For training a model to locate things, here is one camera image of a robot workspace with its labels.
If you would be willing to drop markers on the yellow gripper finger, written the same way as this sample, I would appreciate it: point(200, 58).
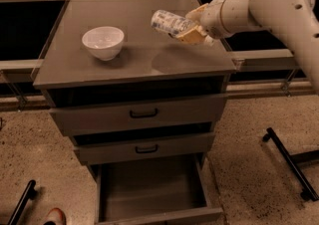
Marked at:
point(193, 36)
point(195, 14)

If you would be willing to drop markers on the grey drawer cabinet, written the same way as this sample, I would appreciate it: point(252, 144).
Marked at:
point(139, 107)

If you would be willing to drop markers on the black right base leg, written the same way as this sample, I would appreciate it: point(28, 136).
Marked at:
point(293, 161)

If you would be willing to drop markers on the bottom grey drawer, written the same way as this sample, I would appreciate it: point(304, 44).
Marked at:
point(167, 190)

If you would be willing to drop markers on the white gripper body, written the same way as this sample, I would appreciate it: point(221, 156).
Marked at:
point(211, 19)

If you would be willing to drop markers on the black drawer handle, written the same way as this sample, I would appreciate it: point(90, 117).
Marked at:
point(146, 149)
point(152, 113)

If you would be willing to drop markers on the black base leg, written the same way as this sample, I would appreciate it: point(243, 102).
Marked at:
point(29, 193)
point(293, 161)

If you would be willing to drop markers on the top grey drawer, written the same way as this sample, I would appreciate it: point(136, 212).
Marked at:
point(115, 117)

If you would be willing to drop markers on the black top drawer handle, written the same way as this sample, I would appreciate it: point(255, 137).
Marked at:
point(152, 113)

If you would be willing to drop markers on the middle grey drawer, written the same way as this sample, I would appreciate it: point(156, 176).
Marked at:
point(119, 151)

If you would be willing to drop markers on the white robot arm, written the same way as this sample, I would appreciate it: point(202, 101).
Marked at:
point(290, 21)

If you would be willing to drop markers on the black left base leg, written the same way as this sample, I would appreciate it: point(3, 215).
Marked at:
point(29, 193)

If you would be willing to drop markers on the clear plastic bottle with label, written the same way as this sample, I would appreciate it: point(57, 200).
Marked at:
point(171, 24)

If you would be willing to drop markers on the black middle drawer handle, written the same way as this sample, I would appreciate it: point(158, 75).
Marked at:
point(146, 149)

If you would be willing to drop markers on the grey drawer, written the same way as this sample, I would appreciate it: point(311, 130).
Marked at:
point(119, 151)
point(115, 117)
point(167, 190)

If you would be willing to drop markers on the white ceramic bowl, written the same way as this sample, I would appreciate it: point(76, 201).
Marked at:
point(104, 43)

